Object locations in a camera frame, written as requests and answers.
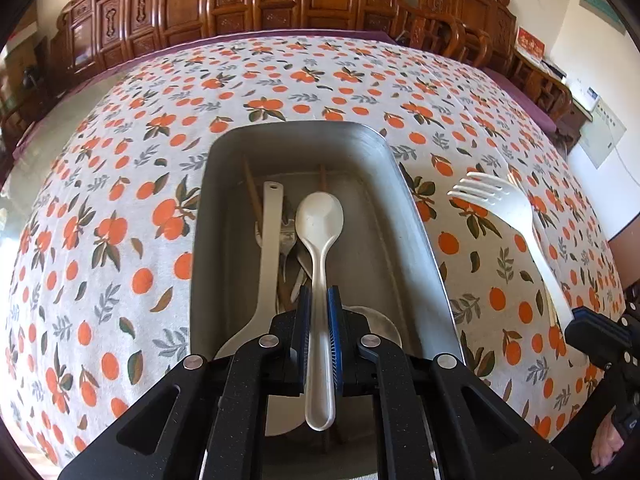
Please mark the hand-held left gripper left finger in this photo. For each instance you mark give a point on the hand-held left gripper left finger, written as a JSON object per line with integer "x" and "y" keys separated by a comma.
{"x": 305, "y": 320}

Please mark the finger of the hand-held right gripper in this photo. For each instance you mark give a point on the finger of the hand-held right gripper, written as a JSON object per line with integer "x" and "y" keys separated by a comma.
{"x": 590, "y": 332}

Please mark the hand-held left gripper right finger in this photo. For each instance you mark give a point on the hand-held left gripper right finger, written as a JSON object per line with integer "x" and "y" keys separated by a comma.
{"x": 335, "y": 320}

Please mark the light wooden chopstick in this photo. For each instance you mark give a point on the light wooden chopstick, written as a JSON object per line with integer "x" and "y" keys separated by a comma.
{"x": 554, "y": 316}
{"x": 550, "y": 312}

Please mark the metal fork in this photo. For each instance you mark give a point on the metal fork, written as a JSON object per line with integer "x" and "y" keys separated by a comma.
{"x": 288, "y": 235}

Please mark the large white soup spoon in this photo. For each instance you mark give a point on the large white soup spoon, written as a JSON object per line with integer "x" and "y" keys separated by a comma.
{"x": 271, "y": 240}

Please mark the small white plastic spoon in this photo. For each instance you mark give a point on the small white plastic spoon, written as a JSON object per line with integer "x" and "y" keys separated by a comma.
{"x": 319, "y": 220}

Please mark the grey metal container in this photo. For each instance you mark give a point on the grey metal container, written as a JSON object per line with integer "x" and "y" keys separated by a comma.
{"x": 390, "y": 220}

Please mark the dark brown chopstick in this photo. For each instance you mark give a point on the dark brown chopstick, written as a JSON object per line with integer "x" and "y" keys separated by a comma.
{"x": 252, "y": 195}
{"x": 323, "y": 177}

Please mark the white plastic fork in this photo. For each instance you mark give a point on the white plastic fork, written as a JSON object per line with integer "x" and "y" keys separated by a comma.
{"x": 515, "y": 215}

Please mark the person's right hand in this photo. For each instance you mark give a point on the person's right hand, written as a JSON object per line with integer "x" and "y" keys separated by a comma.
{"x": 607, "y": 442}

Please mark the orange fruit print tablecloth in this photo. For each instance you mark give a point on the orange fruit print tablecloth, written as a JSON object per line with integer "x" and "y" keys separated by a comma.
{"x": 125, "y": 185}

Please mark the carved wooden armchair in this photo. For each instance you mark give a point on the carved wooden armchair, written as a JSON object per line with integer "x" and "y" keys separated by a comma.
{"x": 465, "y": 10}
{"x": 85, "y": 30}

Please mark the red wall poster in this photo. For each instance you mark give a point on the red wall poster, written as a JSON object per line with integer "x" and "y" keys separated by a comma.
{"x": 531, "y": 45}

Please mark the green wall sign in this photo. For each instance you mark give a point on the green wall sign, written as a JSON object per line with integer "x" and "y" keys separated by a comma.
{"x": 602, "y": 10}

